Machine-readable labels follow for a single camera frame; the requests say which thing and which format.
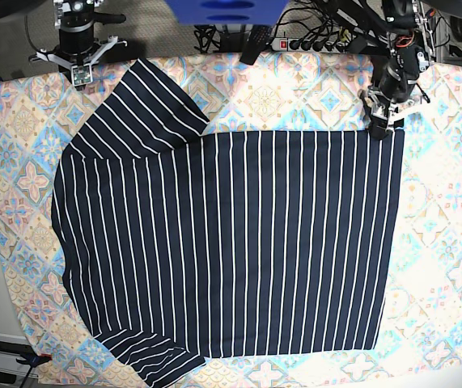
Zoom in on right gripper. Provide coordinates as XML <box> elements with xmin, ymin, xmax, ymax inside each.
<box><xmin>29</xmin><ymin>36</ymin><xmax>128</xmax><ymax>87</ymax></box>

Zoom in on navy white striped T-shirt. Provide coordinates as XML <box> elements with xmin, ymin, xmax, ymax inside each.
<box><xmin>50</xmin><ymin>57</ymin><xmax>406</xmax><ymax>388</ymax></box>

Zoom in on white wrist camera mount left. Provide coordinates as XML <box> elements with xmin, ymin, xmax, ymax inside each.
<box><xmin>389</xmin><ymin>95</ymin><xmax>435</xmax><ymax>128</ymax></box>

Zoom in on blue orange clamp bottom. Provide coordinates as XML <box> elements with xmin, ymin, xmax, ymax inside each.
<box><xmin>15</xmin><ymin>352</ymin><xmax>53</xmax><ymax>377</ymax></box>

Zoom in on white labelled power strip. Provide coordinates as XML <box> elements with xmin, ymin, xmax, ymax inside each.
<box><xmin>270</xmin><ymin>37</ymin><xmax>347</xmax><ymax>53</ymax></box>

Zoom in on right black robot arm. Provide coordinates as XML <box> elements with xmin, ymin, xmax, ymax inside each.
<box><xmin>36</xmin><ymin>1</ymin><xmax>209</xmax><ymax>153</ymax></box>

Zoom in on blue box overhead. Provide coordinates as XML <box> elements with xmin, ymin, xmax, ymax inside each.
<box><xmin>165</xmin><ymin>0</ymin><xmax>288</xmax><ymax>25</ymax></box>

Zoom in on patterned pastel tablecloth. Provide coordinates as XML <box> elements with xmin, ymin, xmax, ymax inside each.
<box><xmin>0</xmin><ymin>53</ymin><xmax>462</xmax><ymax>387</ymax></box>

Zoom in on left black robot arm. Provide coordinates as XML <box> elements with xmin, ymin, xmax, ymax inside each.
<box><xmin>323</xmin><ymin>1</ymin><xmax>435</xmax><ymax>139</ymax></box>

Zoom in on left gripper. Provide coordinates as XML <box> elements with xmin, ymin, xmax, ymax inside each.
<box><xmin>358</xmin><ymin>86</ymin><xmax>404</xmax><ymax>141</ymax></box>

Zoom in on tangled black cables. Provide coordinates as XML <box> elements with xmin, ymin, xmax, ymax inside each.
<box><xmin>192</xmin><ymin>0</ymin><xmax>381</xmax><ymax>53</ymax></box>

